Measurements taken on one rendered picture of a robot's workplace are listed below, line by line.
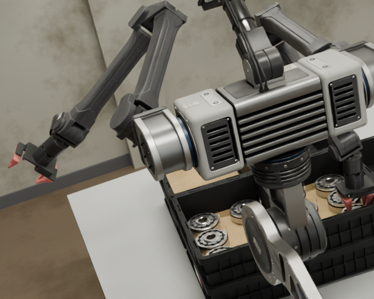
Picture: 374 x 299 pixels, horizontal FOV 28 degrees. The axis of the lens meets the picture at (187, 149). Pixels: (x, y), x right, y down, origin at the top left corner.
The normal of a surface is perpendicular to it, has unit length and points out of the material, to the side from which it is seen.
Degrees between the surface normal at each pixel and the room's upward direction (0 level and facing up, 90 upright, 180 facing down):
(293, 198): 90
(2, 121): 90
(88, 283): 0
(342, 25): 90
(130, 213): 0
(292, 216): 90
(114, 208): 0
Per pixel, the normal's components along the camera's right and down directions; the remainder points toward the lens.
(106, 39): 0.30, 0.36
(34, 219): -0.21, -0.88
